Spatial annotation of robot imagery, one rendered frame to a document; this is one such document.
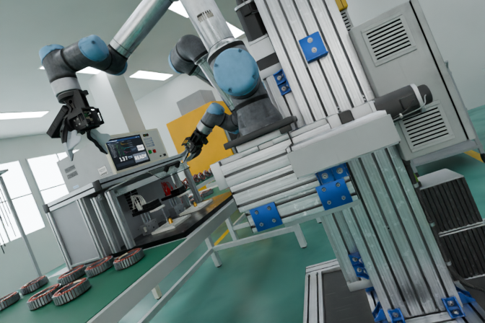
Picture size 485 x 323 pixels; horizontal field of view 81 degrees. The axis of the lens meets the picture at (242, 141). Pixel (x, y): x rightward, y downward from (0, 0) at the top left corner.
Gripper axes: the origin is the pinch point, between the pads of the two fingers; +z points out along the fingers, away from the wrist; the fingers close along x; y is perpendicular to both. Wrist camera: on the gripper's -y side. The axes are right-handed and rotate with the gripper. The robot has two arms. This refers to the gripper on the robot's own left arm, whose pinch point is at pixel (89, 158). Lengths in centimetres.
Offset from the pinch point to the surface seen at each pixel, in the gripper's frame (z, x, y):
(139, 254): 38.2, 20.3, -13.6
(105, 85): -185, 388, -260
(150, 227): 36, 54, -30
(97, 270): 39, 19, -34
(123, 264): 38.5, 15.1, -17.3
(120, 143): -11, 58, -31
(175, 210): 35, 77, -27
